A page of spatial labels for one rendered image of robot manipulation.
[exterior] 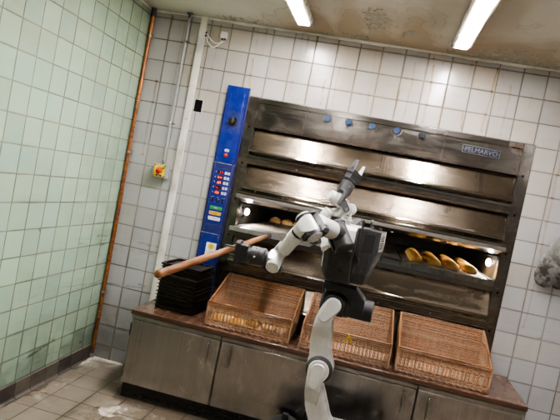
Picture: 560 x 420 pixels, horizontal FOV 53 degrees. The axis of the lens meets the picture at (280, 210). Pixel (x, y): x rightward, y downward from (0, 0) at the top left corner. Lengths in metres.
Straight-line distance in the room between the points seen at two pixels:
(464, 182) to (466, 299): 0.78
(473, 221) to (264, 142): 1.51
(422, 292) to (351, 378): 0.83
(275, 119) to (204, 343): 1.60
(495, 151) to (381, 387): 1.70
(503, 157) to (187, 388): 2.52
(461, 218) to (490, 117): 0.69
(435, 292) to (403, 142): 1.03
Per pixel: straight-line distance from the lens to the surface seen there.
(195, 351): 3.64
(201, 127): 4.11
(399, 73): 3.97
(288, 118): 3.98
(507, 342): 4.08
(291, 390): 3.57
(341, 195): 3.29
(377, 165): 3.88
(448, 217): 3.91
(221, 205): 4.00
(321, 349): 3.07
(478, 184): 3.93
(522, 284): 4.03
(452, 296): 3.97
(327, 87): 3.97
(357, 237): 2.90
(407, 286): 3.93
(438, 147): 3.93
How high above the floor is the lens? 1.56
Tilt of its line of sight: 3 degrees down
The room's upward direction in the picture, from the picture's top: 11 degrees clockwise
